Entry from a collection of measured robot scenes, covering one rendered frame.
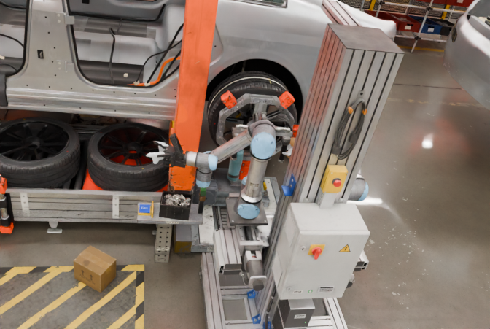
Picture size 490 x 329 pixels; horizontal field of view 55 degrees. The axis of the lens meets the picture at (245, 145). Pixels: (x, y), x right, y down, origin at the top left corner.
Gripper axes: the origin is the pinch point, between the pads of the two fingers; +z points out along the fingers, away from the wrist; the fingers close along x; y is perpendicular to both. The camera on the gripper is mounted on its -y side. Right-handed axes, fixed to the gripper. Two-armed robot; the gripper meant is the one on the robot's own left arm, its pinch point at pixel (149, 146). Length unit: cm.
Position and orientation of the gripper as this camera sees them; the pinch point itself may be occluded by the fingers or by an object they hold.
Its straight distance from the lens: 244.9
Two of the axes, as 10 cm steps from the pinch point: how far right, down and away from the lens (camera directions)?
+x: 0.6, -4.5, 8.9
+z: -9.8, -1.8, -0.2
